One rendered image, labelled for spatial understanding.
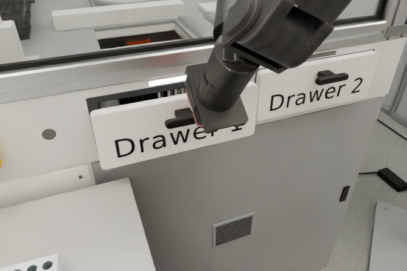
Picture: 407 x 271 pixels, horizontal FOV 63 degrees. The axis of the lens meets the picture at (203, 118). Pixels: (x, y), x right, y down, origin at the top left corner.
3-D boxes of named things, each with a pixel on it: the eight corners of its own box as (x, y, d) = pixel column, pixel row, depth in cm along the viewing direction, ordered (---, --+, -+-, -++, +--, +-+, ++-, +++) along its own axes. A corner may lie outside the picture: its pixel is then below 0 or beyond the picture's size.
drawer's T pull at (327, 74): (348, 80, 67) (350, 74, 67) (317, 86, 65) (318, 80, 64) (336, 72, 70) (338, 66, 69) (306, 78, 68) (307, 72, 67)
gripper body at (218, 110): (223, 66, 51) (237, 36, 45) (245, 126, 48) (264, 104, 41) (183, 72, 49) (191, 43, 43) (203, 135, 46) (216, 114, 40)
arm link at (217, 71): (214, 62, 35) (265, 73, 36) (220, 11, 38) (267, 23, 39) (201, 92, 42) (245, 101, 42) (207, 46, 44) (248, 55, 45)
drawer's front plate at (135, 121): (254, 135, 65) (259, 84, 59) (102, 171, 57) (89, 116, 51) (250, 130, 67) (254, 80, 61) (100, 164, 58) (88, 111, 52)
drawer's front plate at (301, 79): (366, 97, 78) (380, 52, 72) (256, 122, 69) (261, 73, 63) (361, 94, 79) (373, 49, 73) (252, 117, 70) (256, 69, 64)
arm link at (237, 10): (249, 14, 30) (318, 51, 34) (255, -73, 35) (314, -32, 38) (185, 70, 39) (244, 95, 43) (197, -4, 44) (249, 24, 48)
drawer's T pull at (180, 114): (210, 121, 55) (211, 114, 54) (166, 130, 53) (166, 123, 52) (202, 110, 58) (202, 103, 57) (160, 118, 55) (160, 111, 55)
